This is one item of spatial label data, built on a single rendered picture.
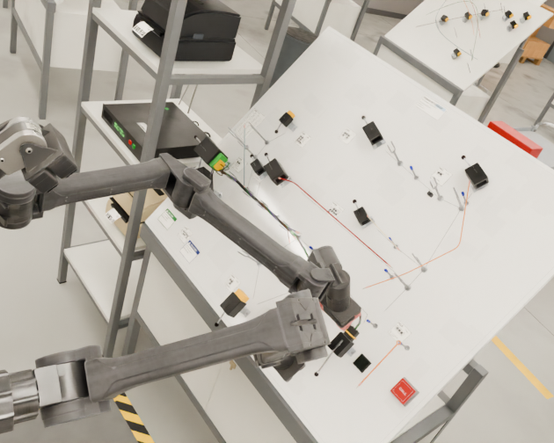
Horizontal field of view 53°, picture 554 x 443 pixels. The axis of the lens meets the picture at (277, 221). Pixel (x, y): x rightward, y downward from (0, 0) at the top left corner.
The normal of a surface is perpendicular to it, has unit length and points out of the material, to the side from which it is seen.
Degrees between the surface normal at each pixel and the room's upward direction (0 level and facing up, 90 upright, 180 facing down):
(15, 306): 0
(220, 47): 90
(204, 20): 90
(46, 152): 90
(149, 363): 48
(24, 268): 0
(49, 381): 31
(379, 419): 53
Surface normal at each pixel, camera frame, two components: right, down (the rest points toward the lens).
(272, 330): -0.15, -0.23
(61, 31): 0.48, 0.62
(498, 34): -0.44, -0.44
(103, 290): 0.30, -0.78
